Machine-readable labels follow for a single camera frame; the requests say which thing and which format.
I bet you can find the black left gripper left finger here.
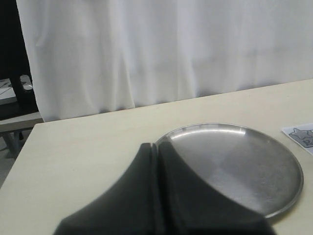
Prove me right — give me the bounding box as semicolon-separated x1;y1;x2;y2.
55;143;164;235

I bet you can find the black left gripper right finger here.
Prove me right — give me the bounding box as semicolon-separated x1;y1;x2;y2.
158;141;275;235

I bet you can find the round stainless steel plate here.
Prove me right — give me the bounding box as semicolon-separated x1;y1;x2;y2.
157;123;304;218

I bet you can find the printed paper game board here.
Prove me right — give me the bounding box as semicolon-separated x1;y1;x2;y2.
282;123;313;155

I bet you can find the grey side table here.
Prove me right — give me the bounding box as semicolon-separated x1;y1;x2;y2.
0;74;43;159

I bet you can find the white curtain backdrop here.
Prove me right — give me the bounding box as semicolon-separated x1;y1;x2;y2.
17;0;313;121

